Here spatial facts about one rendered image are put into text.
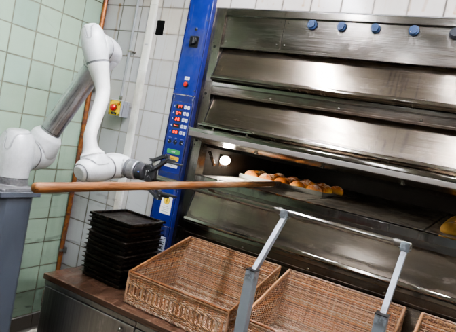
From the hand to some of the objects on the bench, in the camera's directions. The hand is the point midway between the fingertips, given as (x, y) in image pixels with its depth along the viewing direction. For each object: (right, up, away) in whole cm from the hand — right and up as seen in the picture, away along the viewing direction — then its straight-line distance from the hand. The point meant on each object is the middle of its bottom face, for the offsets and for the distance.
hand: (176, 180), depth 200 cm
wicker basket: (+58, -75, -3) cm, 95 cm away
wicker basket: (+8, -63, +25) cm, 69 cm away
